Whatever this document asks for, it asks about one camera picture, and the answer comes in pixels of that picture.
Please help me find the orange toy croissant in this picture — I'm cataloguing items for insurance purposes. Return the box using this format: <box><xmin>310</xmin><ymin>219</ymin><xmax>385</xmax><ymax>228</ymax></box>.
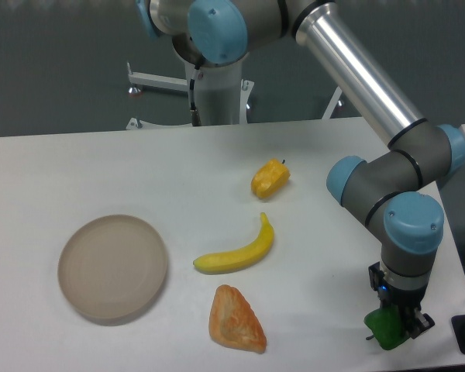
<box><xmin>208</xmin><ymin>284</ymin><xmax>267</xmax><ymax>354</ymax></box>

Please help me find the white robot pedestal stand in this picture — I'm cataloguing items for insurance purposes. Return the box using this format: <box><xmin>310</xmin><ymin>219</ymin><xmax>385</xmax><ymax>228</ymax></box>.
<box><xmin>124</xmin><ymin>34</ymin><xmax>346</xmax><ymax>131</ymax></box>

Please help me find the black cable on pedestal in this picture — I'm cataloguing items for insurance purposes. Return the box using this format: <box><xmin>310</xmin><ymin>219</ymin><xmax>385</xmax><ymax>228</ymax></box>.
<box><xmin>188</xmin><ymin>56</ymin><xmax>207</xmax><ymax>127</ymax></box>

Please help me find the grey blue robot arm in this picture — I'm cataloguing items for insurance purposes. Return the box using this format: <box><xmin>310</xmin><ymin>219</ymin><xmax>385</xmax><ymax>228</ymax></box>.
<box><xmin>136</xmin><ymin>1</ymin><xmax>465</xmax><ymax>338</ymax></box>

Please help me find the green toy pepper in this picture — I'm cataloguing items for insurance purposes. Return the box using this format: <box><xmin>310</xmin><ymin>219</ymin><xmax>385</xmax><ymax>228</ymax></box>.
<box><xmin>363</xmin><ymin>305</ymin><xmax>408</xmax><ymax>350</ymax></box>

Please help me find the yellow toy banana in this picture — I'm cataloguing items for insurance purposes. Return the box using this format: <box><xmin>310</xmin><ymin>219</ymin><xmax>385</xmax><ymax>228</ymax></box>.
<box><xmin>193</xmin><ymin>212</ymin><xmax>274</xmax><ymax>274</ymax></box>

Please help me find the yellow toy pepper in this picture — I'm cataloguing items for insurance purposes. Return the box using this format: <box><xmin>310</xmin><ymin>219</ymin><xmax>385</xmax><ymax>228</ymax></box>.
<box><xmin>250</xmin><ymin>158</ymin><xmax>291</xmax><ymax>199</ymax></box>

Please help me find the beige round plate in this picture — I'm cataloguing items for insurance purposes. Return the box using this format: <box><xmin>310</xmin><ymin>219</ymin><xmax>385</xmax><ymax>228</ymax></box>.
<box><xmin>57</xmin><ymin>215</ymin><xmax>168</xmax><ymax>326</ymax></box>

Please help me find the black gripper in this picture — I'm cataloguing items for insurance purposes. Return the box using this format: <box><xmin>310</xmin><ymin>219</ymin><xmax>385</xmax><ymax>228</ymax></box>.
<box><xmin>368</xmin><ymin>262</ymin><xmax>435</xmax><ymax>339</ymax></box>

